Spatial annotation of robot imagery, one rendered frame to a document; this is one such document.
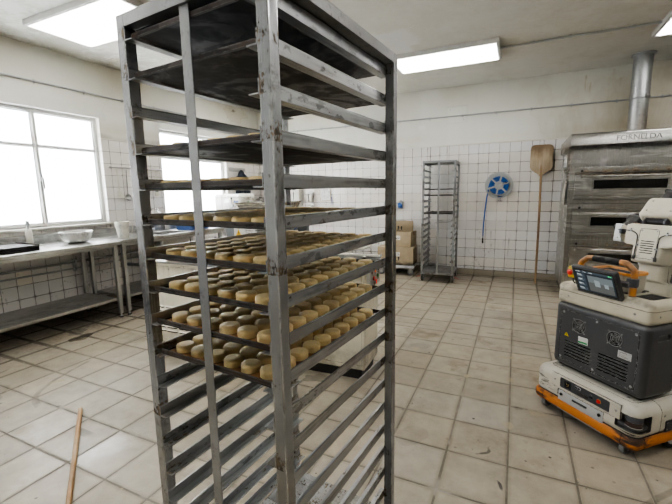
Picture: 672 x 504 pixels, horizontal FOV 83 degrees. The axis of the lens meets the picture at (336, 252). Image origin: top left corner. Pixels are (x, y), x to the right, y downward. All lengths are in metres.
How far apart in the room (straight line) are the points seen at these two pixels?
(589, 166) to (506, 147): 1.44
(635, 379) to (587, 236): 3.23
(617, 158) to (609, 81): 1.49
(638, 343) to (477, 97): 4.90
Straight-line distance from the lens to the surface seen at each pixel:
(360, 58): 1.21
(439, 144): 6.68
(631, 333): 2.54
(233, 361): 1.03
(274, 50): 0.83
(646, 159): 5.69
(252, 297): 0.92
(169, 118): 1.19
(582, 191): 5.54
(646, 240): 2.84
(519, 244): 6.59
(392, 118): 1.33
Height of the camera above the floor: 1.38
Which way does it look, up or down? 9 degrees down
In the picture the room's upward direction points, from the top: 1 degrees counter-clockwise
